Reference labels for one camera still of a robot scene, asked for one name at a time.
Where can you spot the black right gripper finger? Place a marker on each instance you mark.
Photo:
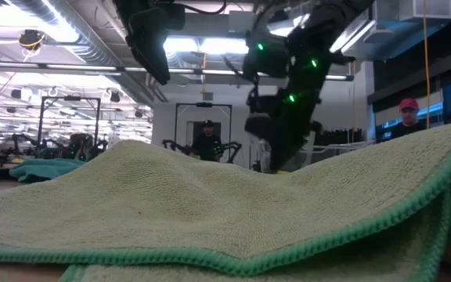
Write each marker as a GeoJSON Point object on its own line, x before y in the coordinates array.
{"type": "Point", "coordinates": [286, 152]}

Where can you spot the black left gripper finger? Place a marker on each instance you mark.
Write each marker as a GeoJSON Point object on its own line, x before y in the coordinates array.
{"type": "Point", "coordinates": [149, 43]}

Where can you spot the lime green microfiber towel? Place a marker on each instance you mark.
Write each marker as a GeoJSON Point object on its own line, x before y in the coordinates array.
{"type": "Point", "coordinates": [283, 172]}

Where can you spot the pale green towel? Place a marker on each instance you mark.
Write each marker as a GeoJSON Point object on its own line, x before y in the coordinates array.
{"type": "Point", "coordinates": [210, 211]}

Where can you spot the teal microfiber towel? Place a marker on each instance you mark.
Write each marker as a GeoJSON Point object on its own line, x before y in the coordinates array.
{"type": "Point", "coordinates": [41, 170]}

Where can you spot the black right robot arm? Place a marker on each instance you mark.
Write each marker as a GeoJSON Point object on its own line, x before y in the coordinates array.
{"type": "Point", "coordinates": [311, 43]}

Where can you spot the black background robot arms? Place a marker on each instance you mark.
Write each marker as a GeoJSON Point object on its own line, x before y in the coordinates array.
{"type": "Point", "coordinates": [231, 147]}
{"type": "Point", "coordinates": [78, 145]}

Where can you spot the bright ceiling light panel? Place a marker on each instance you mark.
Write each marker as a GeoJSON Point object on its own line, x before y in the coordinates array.
{"type": "Point", "coordinates": [217, 46]}

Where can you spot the long ceiling light tube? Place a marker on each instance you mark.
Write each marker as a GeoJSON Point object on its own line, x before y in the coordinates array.
{"type": "Point", "coordinates": [217, 72]}
{"type": "Point", "coordinates": [80, 67]}

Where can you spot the person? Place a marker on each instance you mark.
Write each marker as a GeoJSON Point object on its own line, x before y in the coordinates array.
{"type": "Point", "coordinates": [208, 147]}
{"type": "Point", "coordinates": [407, 117]}

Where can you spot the white ceiling air unit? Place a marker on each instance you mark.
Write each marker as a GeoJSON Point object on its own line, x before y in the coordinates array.
{"type": "Point", "coordinates": [433, 9]}

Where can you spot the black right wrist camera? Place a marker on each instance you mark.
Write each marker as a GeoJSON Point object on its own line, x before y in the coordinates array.
{"type": "Point", "coordinates": [258, 125]}

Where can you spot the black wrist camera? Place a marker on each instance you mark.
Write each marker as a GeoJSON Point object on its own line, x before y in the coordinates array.
{"type": "Point", "coordinates": [175, 17]}
{"type": "Point", "coordinates": [258, 125]}

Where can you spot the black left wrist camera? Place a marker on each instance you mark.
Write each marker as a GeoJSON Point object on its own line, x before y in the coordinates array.
{"type": "Point", "coordinates": [175, 17]}

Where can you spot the silver ventilation duct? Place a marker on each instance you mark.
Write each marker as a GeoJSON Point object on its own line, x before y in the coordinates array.
{"type": "Point", "coordinates": [92, 47]}

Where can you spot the black background rig frame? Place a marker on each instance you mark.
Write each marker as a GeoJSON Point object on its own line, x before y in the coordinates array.
{"type": "Point", "coordinates": [69, 98]}
{"type": "Point", "coordinates": [204, 104]}

